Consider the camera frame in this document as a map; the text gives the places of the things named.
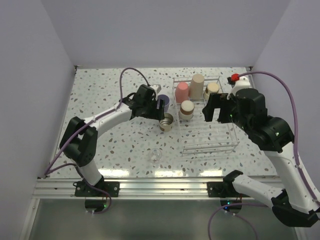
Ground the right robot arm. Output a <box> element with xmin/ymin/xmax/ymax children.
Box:
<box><xmin>202</xmin><ymin>88</ymin><xmax>320</xmax><ymax>228</ymax></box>

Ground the white wire dish rack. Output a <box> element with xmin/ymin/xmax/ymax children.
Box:
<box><xmin>172</xmin><ymin>75</ymin><xmax>240</xmax><ymax>158</ymax></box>

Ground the beige plastic cup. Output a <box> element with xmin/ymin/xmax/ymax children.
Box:
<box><xmin>189</xmin><ymin>74</ymin><xmax>205</xmax><ymax>100</ymax></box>

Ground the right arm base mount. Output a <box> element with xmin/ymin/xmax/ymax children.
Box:
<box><xmin>206</xmin><ymin>181</ymin><xmax>243</xmax><ymax>214</ymax></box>

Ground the metal cup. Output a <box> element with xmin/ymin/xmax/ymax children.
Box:
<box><xmin>159</xmin><ymin>113</ymin><xmax>174</xmax><ymax>132</ymax></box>
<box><xmin>178</xmin><ymin>100</ymin><xmax>195</xmax><ymax>120</ymax></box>
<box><xmin>203</xmin><ymin>82</ymin><xmax>220</xmax><ymax>101</ymax></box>

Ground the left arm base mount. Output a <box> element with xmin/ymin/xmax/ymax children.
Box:
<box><xmin>72</xmin><ymin>179</ymin><xmax>120</xmax><ymax>215</ymax></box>

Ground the clear glass cup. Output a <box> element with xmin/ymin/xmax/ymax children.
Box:
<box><xmin>148</xmin><ymin>148</ymin><xmax>163</xmax><ymax>165</ymax></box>

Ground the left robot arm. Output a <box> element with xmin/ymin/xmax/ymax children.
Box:
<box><xmin>59</xmin><ymin>84</ymin><xmax>165</xmax><ymax>197</ymax></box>

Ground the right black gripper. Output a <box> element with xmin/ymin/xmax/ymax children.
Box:
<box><xmin>202</xmin><ymin>92</ymin><xmax>252</xmax><ymax>133</ymax></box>

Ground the red plastic cup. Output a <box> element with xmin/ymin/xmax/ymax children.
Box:
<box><xmin>175</xmin><ymin>82</ymin><xmax>189</xmax><ymax>104</ymax></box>

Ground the metal cup front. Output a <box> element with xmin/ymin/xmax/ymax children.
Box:
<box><xmin>178</xmin><ymin>100</ymin><xmax>195</xmax><ymax>120</ymax></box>

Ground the purple plastic cup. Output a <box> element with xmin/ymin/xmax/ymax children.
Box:
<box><xmin>158</xmin><ymin>94</ymin><xmax>170</xmax><ymax>113</ymax></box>

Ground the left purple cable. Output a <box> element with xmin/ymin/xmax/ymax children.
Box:
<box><xmin>44</xmin><ymin>67</ymin><xmax>152</xmax><ymax>177</ymax></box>

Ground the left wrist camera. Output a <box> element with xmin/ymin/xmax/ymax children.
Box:
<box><xmin>150</xmin><ymin>84</ymin><xmax>162</xmax><ymax>95</ymax></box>

